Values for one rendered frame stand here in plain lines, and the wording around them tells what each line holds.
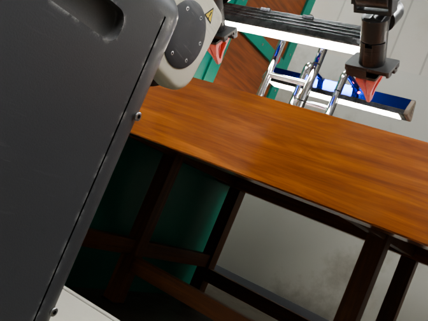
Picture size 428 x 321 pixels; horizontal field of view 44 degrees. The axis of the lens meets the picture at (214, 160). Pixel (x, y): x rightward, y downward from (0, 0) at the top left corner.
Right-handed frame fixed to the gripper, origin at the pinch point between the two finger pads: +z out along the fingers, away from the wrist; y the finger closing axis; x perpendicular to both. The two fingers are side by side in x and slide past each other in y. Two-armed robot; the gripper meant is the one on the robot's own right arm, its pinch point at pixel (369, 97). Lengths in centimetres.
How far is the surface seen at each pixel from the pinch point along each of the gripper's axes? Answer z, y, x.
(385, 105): 43, 19, -61
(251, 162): 5.7, 14.7, 27.2
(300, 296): 185, 58, -65
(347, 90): 42, 35, -64
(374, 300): 177, 20, -78
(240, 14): 0, 54, -26
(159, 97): 1, 47, 21
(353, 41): 0.0, 15.6, -24.7
